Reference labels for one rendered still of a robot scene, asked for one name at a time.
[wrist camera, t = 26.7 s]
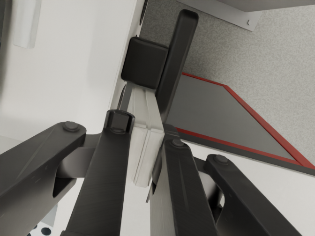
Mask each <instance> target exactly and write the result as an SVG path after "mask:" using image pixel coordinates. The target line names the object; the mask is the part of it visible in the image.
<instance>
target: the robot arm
mask: <svg viewBox="0 0 315 236"><path fill-rule="evenodd" d="M86 132H87V130H86V128H85V127H84V126H83V125H81V124H78V123H75V122H73V121H66V122H59V123H56V124H55V125H53V126H51V127H49V128H47V129H45V130H44V131H42V132H40V133H38V134H36V135H35V136H33V137H31V138H29V139H27V140H26V141H24V142H22V143H20V144H18V145H17V146H15V147H13V148H11V149H9V150H8V151H6V152H4V153H2V154H0V236H27V235H28V234H29V233H30V232H31V231H32V230H33V229H34V228H35V227H36V226H37V224H38V223H39V222H40V221H41V220H42V219H43V218H44V217H45V216H46V215H47V214H48V213H49V212H50V211H51V210H52V208H53V207H54V206H55V205H56V204H57V203H58V202H59V201H60V200H61V199H62V198H63V197H64V196H65V195H66V194H67V193H68V191H69V190H70V189H71V188H72V187H73V186H74V185H75V184H76V181H77V178H84V181H83V184H82V186H81V189H80V192H79V194H78V197H77V200H76V202H75V205H74V208H73V211H72V213H71V216H70V218H69V221H68V224H67V227H66V230H63V231H62V232H61V234H60V236H120V228H121V220H122V212H123V203H124V195H125V187H126V182H127V183H131V181H133V182H134V184H135V186H138V187H143V188H146V187H147V186H149V185H150V181H151V178H152V182H151V186H150V190H149V193H148V196H147V199H146V203H148V202H149V200H150V236H303V235H302V234H301V233H300V232H299V231H298V230H297V229H296V228H295V227H294V226H293V225H292V224H291V223H290V222H289V221H288V220H287V219H286V218H285V217H284V216H283V215H282V214H281V213H280V212H279V210H278V209H277V208H276V207H275V206H274V205H273V204H272V203H271V202H270V201H269V200H268V199H267V198H266V197H265V196H264V195H263V194H262V193H261V191H260V190H259V189H258V188H257V187H256V186H255V185H254V184H253V183H252V182H251V181H250V180H249V179H248V178H247V177H246V176H245V175H244V174H243V172H242V171H241V170H240V169H239V168H238V167H237V166H236V165H235V164H234V163H233V162H232V161H231V160H229V159H228V158H226V157H225V156H223V155H219V154H218V155H217V154H209V155H207V158H206V160H202V159H199V158H197V157H194V156H193V154H192V151H191V148H190V147H189V145H188V144H186V143H184V142H182V141H181V140H180V137H179V134H178V131H177V129H176V128H175V127H174V126H173V125H170V124H166V123H162V121H161V117H160V113H159V109H158V104H157V101H156V97H155V93H154V92H153V91H151V90H147V89H146V90H145V91H144V90H143V89H142V88H141V87H137V86H135V87H134V88H132V92H131V96H130V100H129V104H128V108H127V111H123V110H118V109H111V110H108V111H107V112H106V117H105V122H104V127H103V130H102V132H101V133H97V134H86ZM223 195H224V198H225V202H224V206H223V207H222V206H221V204H220V201H221V199H222V196H223Z"/></svg>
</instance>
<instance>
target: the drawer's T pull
mask: <svg viewBox="0 0 315 236"><path fill-rule="evenodd" d="M198 20H199V15H198V13H196V12H193V11H190V10H187V9H183V10H181V11H180V12H179V15H178V18H177V21H176V24H175V27H174V31H173V34H172V38H171V41H170V44H169V47H167V46H166V45H163V44H159V43H156V42H153V41H150V40H147V39H143V38H140V37H132V38H131V39H130V41H129V45H128V49H127V54H126V58H125V61H124V65H123V69H122V73H121V79H122V80H123V81H126V82H129V83H132V84H136V85H139V86H143V87H146V88H150V89H156V92H155V97H156V101H157V105H158V109H159V113H160V117H161V121H162V123H166V121H167V117H168V114H169V111H170V108H171V105H172V102H173V99H174V96H175V93H176V89H177V86H178V84H179V81H180V77H181V74H182V71H183V68H184V65H185V62H186V59H187V56H188V52H189V49H190V46H191V43H192V40H193V37H194V34H195V30H196V27H197V25H198Z"/></svg>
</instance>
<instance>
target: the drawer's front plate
mask: <svg viewBox="0 0 315 236"><path fill-rule="evenodd" d="M144 3H145V0H102V1H101V5H100V10H99V14H98V19H97V25H96V29H95V34H94V38H93V43H92V47H91V52H90V58H89V62H88V67H87V71H86V75H85V80H84V85H83V89H82V95H81V100H80V104H79V109H78V113H77V118H76V123H78V124H81V125H83V126H84V127H85V128H86V130H87V132H86V134H97V133H101V132H102V130H103V127H104V122H105V117H106V112H107V111H108V110H111V109H117V107H118V103H119V99H120V95H121V93H122V90H123V88H124V86H125V84H127V82H126V81H123V80H122V79H121V73H122V69H123V65H124V61H125V58H126V54H127V50H128V45H129V41H130V39H131V38H132V37H135V36H136V35H137V37H139V35H140V31H141V27H142V24H141V26H140V19H141V15H142V11H143V6H144ZM142 22H143V21H142ZM83 181H84V178H77V181H76V184H75V185H74V186H73V187H72V188H71V189H70V190H69V191H68V193H67V194H66V195H65V196H64V197H63V198H62V199H61V200H60V201H59V202H58V207H57V212H56V216H55V221H54V225H53V230H52V236H60V234H61V232H62V231H63V230H66V227H67V224H68V221H69V218H70V216H71V213H72V211H73V208H74V205H75V202H76V200H77V197H78V194H79V192H80V189H81V186H82V184H83Z"/></svg>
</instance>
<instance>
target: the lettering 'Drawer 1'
mask: <svg viewBox="0 0 315 236"><path fill-rule="evenodd" d="M147 3H148V0H145V3H144V6H143V10H142V15H141V19H140V26H141V24H142V21H143V17H144V14H145V10H146V7H147ZM125 87H126V84H125V86H124V88H123V90H122V93H121V95H120V99H119V103H118V107H117V109H118V110H119V109H120V105H121V101H122V98H123V94H124V90H125Z"/></svg>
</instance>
